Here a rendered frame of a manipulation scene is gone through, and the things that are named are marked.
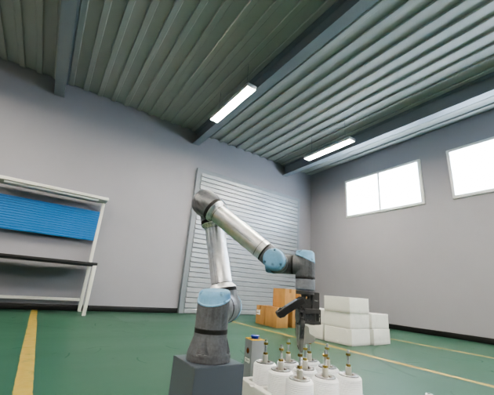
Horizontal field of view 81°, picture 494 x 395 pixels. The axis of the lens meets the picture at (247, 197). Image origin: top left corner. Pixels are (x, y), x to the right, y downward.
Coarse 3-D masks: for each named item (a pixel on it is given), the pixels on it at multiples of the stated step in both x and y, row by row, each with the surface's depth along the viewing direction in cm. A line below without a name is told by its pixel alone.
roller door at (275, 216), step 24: (216, 192) 673; (240, 192) 711; (264, 192) 755; (192, 216) 628; (240, 216) 696; (264, 216) 738; (288, 216) 785; (192, 240) 617; (288, 240) 767; (192, 264) 603; (240, 264) 668; (192, 288) 592; (240, 288) 655; (264, 288) 692; (288, 288) 733; (192, 312) 582
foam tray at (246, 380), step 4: (252, 376) 127; (244, 380) 121; (248, 380) 121; (244, 384) 120; (248, 384) 117; (252, 384) 117; (244, 388) 119; (248, 388) 117; (252, 388) 114; (256, 388) 112; (260, 388) 112; (264, 388) 114; (244, 392) 119; (248, 392) 116; (252, 392) 113; (256, 392) 111; (260, 392) 109; (264, 392) 108; (268, 392) 108
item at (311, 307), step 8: (304, 296) 110; (312, 296) 110; (304, 304) 109; (312, 304) 109; (296, 312) 110; (304, 312) 107; (312, 312) 107; (320, 312) 107; (296, 320) 109; (304, 320) 106; (312, 320) 107; (320, 320) 106
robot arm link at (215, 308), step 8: (208, 288) 109; (216, 288) 110; (200, 296) 103; (208, 296) 101; (216, 296) 101; (224, 296) 102; (200, 304) 101; (208, 304) 100; (216, 304) 100; (224, 304) 102; (232, 304) 109; (200, 312) 100; (208, 312) 99; (216, 312) 99; (224, 312) 101; (232, 312) 108; (200, 320) 99; (208, 320) 98; (216, 320) 99; (224, 320) 101; (200, 328) 98; (208, 328) 98; (216, 328) 98; (224, 328) 100
